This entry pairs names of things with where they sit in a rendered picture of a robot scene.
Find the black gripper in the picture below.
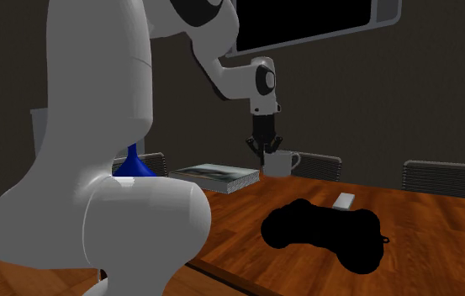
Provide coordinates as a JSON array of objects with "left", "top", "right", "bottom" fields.
[{"left": 246, "top": 114, "right": 284, "bottom": 156}]

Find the white mug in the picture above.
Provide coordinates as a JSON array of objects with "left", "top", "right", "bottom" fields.
[{"left": 262, "top": 150, "right": 301, "bottom": 178}]

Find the thick grey book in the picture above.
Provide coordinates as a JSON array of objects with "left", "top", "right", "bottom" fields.
[{"left": 168, "top": 163, "right": 261, "bottom": 194}]

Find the grey slatted chair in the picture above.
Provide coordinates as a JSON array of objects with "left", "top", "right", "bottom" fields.
[
  {"left": 290, "top": 150, "right": 343, "bottom": 182},
  {"left": 401, "top": 160, "right": 465, "bottom": 201},
  {"left": 111, "top": 152, "right": 169, "bottom": 177}
]

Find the small white flat box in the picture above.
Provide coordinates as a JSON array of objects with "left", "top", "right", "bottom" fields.
[{"left": 331, "top": 193, "right": 356, "bottom": 211}]

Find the black game controller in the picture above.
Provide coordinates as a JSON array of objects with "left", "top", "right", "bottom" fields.
[{"left": 260, "top": 198, "right": 390, "bottom": 275}]

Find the blue vase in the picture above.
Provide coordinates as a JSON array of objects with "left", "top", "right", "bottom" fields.
[{"left": 112, "top": 142, "right": 157, "bottom": 178}]

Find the wall television with grey frame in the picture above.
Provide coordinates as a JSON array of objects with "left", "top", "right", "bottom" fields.
[{"left": 225, "top": 0, "right": 403, "bottom": 58}]

